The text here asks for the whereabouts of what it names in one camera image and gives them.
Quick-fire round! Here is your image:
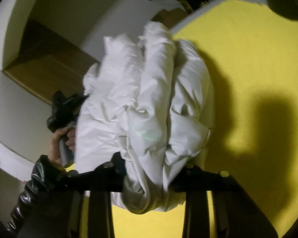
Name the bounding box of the white puffer jacket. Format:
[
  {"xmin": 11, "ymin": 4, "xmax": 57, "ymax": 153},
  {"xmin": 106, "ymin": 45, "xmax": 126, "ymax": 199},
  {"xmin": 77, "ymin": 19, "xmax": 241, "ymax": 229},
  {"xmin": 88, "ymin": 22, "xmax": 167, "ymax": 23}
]
[{"xmin": 75, "ymin": 22, "xmax": 214, "ymax": 214}]

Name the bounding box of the person left hand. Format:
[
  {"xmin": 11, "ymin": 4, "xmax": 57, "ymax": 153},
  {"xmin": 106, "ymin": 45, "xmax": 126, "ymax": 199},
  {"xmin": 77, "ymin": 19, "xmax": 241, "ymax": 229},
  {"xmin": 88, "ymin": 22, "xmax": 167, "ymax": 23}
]
[{"xmin": 47, "ymin": 126, "xmax": 76, "ymax": 170}]

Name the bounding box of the wooden wardrobe door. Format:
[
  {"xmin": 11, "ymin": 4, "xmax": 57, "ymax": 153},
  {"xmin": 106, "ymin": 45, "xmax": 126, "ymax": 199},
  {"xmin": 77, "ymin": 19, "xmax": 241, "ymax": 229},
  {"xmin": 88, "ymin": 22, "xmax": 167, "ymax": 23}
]
[{"xmin": 4, "ymin": 20, "xmax": 98, "ymax": 105}]

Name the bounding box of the open cardboard box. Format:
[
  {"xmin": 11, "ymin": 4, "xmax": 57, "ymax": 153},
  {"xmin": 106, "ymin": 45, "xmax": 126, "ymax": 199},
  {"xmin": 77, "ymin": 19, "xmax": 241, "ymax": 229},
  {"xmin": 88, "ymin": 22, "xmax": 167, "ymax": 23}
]
[{"xmin": 151, "ymin": 8, "xmax": 189, "ymax": 29}]

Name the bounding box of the yellow table cloth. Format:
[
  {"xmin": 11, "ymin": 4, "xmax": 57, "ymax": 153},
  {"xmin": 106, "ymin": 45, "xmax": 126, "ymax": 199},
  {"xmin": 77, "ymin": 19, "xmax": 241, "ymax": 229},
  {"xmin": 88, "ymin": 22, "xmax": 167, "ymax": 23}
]
[{"xmin": 113, "ymin": 0, "xmax": 298, "ymax": 237}]

